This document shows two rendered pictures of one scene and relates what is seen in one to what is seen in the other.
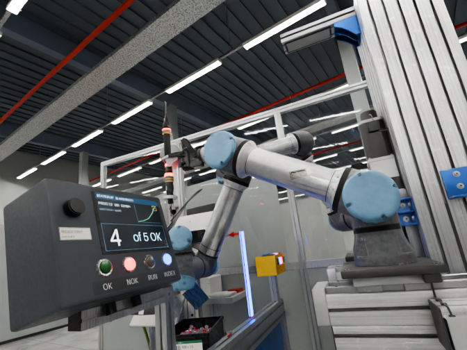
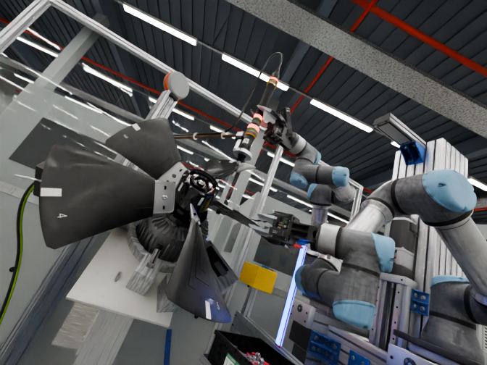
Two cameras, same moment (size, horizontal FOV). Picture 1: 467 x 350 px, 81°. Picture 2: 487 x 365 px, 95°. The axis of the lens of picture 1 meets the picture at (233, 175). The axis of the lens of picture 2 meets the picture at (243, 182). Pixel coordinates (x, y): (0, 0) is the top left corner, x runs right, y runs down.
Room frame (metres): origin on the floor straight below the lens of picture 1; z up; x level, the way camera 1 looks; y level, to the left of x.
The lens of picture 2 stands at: (0.72, 0.74, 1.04)
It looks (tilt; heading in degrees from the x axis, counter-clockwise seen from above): 19 degrees up; 320
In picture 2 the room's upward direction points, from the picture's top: 22 degrees clockwise
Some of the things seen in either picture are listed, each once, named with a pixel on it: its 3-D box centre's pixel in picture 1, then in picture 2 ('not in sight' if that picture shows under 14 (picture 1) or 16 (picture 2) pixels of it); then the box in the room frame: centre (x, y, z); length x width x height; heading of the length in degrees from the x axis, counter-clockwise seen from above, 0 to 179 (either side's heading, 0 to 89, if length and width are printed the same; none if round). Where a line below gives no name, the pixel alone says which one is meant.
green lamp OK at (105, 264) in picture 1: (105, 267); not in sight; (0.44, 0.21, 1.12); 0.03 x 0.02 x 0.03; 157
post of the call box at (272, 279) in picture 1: (274, 287); (249, 300); (1.43, -0.13, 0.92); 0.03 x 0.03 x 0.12; 67
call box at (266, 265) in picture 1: (270, 265); (256, 277); (1.43, -0.13, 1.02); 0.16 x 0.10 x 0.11; 157
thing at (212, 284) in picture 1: (205, 285); not in sight; (1.91, 0.27, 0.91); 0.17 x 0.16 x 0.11; 157
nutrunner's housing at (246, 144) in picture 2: (167, 158); (260, 111); (1.30, 0.32, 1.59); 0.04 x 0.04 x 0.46
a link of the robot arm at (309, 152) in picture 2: not in sight; (306, 153); (1.24, 0.04, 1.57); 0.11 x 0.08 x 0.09; 77
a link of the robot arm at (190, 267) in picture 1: (185, 270); (348, 293); (0.92, 0.19, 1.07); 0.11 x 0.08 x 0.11; 156
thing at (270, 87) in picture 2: (167, 153); (262, 106); (1.30, 0.32, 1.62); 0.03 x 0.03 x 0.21
